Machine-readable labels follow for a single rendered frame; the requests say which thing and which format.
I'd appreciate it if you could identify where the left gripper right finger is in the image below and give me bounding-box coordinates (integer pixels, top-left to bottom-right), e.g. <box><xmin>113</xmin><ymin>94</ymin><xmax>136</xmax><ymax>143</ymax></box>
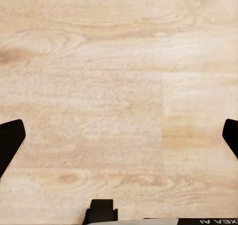
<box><xmin>222</xmin><ymin>118</ymin><xmax>238</xmax><ymax>159</ymax></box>

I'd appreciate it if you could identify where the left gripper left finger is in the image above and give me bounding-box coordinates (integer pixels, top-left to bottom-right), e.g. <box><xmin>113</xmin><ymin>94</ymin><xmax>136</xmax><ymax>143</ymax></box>
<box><xmin>0</xmin><ymin>119</ymin><xmax>26</xmax><ymax>179</ymax></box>

